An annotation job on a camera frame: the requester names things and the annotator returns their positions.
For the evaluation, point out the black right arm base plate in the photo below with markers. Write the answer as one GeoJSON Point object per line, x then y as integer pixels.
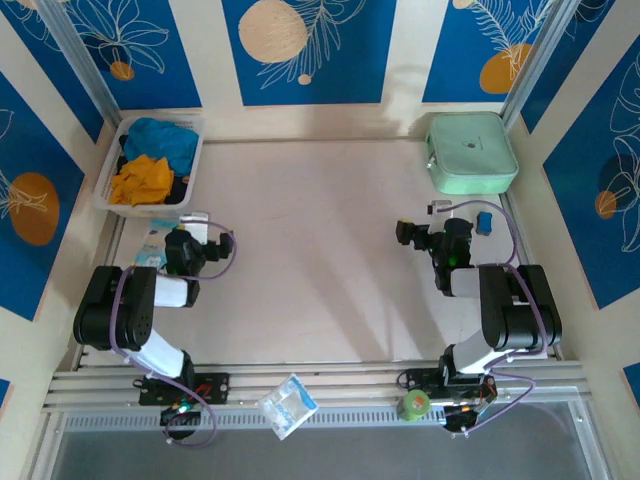
{"type": "Point", "coordinates": [420, 377]}

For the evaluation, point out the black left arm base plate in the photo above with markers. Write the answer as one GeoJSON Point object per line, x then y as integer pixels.
{"type": "Point", "coordinates": [215, 387]}

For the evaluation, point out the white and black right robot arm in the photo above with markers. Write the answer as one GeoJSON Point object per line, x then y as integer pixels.
{"type": "Point", "coordinates": [520, 310]}

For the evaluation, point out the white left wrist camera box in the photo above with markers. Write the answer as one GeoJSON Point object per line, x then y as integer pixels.
{"type": "Point", "coordinates": [195, 222]}

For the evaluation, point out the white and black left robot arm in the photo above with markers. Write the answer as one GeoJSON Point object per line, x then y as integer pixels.
{"type": "Point", "coordinates": [130, 310]}

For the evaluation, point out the blue t-shirt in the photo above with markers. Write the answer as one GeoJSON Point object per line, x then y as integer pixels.
{"type": "Point", "coordinates": [160, 140]}

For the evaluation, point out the dark navy t-shirt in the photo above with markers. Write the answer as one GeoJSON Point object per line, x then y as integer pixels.
{"type": "Point", "coordinates": [180, 190]}

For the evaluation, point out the aluminium cross rail frame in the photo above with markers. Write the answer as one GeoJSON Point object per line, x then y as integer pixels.
{"type": "Point", "coordinates": [350, 385]}

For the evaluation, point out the green roll with orange top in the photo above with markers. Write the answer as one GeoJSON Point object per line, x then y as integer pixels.
{"type": "Point", "coordinates": [414, 406]}

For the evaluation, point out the clear plastic packet blue print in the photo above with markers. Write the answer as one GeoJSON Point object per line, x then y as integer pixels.
{"type": "Point", "coordinates": [287, 407]}

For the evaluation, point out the aluminium side rail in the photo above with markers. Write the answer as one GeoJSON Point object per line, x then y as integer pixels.
{"type": "Point", "coordinates": [525, 255]}
{"type": "Point", "coordinates": [87, 347]}

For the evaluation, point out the yellow t-shirt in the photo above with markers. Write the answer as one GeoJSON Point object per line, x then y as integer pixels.
{"type": "Point", "coordinates": [142, 182]}

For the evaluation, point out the light blue flat packet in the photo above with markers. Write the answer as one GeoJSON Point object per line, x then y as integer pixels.
{"type": "Point", "coordinates": [152, 247]}

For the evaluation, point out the aluminium corner post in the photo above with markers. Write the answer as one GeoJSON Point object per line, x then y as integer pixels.
{"type": "Point", "coordinates": [80, 55]}
{"type": "Point", "coordinates": [540, 55]}

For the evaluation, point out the mint green zipper case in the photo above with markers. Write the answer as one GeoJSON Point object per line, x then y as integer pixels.
{"type": "Point", "coordinates": [472, 150]}

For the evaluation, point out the white plastic laundry basket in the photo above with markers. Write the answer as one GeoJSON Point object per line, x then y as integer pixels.
{"type": "Point", "coordinates": [107, 195]}

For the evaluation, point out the small blue block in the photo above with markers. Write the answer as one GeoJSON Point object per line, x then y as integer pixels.
{"type": "Point", "coordinates": [485, 223]}

